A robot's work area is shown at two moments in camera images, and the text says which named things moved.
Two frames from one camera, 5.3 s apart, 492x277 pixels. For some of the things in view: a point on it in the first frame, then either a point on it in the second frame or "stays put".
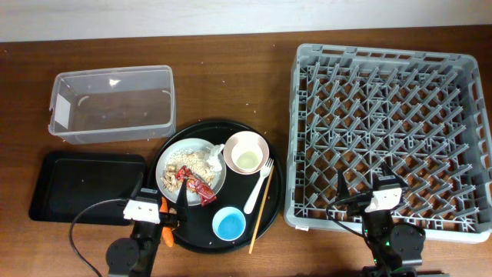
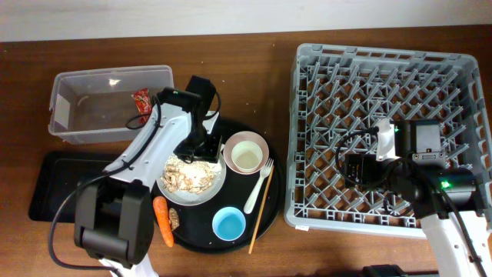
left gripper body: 167,218 → 201,144
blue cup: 229,224 stays put
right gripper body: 368,207 → 371,170
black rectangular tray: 69,183 stays put
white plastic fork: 265,171 stays put
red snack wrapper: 206,194 → 143,103
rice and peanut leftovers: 196,161 stays put
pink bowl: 246,152 stays put
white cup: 247,156 stays put
